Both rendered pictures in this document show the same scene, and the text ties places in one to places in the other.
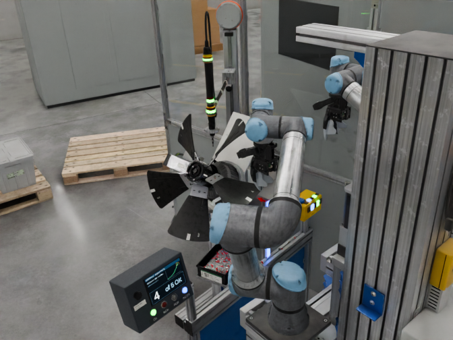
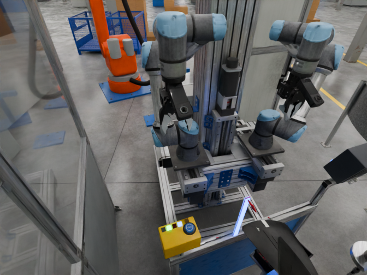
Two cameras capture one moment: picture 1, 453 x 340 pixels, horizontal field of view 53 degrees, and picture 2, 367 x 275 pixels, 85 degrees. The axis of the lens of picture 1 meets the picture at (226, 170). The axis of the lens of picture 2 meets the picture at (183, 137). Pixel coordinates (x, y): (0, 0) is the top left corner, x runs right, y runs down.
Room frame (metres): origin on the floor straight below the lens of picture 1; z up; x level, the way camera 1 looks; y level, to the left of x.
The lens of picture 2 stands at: (2.35, -0.21, 1.91)
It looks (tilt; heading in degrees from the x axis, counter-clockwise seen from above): 39 degrees down; 206
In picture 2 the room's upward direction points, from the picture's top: straight up
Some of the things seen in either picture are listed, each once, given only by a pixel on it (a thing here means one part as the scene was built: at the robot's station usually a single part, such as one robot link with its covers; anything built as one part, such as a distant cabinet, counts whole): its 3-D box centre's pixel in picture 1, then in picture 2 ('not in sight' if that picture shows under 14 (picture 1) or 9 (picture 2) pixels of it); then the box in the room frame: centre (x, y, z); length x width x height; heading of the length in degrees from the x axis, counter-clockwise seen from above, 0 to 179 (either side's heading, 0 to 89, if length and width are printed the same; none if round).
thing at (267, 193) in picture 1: (265, 187); not in sight; (2.51, -0.24, 0.85); 0.36 x 0.24 x 0.03; 45
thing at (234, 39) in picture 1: (234, 164); not in sight; (2.75, -0.06, 0.90); 0.08 x 0.06 x 1.80; 80
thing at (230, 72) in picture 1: (229, 75); not in sight; (2.65, -0.04, 1.54); 0.10 x 0.07 x 0.09; 170
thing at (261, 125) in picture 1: (263, 126); (315, 36); (1.39, -0.13, 1.73); 0.11 x 0.11 x 0.08; 75
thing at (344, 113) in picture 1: (338, 106); (173, 91); (1.84, -0.49, 1.62); 0.09 x 0.08 x 0.12; 45
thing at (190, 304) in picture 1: (189, 301); (320, 193); (1.41, 0.18, 0.96); 0.03 x 0.03 x 0.20; 45
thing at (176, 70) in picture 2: not in sight; (172, 67); (1.85, -0.49, 1.70); 0.08 x 0.08 x 0.05
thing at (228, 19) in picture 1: (229, 15); not in sight; (2.75, -0.06, 1.88); 0.16 x 0.07 x 0.16; 80
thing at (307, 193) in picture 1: (305, 206); (179, 237); (1.99, -0.40, 1.02); 0.16 x 0.10 x 0.11; 135
